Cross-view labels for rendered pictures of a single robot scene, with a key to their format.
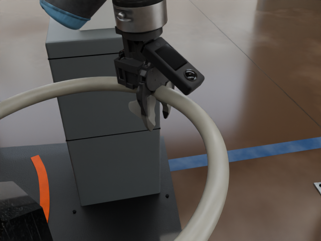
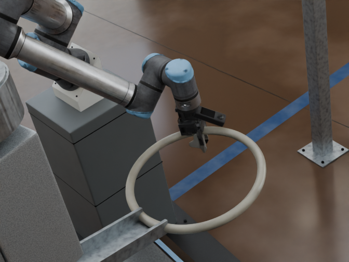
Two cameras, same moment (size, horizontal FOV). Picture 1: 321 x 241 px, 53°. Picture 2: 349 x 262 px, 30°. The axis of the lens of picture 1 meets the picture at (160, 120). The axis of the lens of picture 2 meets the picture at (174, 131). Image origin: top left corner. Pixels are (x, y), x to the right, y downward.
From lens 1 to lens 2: 180 cm
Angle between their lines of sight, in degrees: 16
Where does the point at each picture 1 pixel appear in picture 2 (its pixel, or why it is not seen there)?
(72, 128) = (98, 193)
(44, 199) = not seen: outside the picture
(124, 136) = (137, 181)
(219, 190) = (260, 154)
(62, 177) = not seen: hidden behind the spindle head
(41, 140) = not seen: hidden behind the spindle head
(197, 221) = (260, 166)
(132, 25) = (190, 107)
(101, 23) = (94, 99)
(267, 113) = (226, 105)
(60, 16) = (145, 115)
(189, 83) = (222, 120)
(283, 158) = (263, 142)
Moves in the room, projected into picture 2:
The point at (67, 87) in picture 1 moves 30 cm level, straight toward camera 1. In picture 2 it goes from (155, 149) to (216, 179)
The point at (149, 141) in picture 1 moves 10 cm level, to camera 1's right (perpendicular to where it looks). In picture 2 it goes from (157, 177) to (175, 168)
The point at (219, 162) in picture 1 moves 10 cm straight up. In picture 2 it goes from (254, 146) to (251, 122)
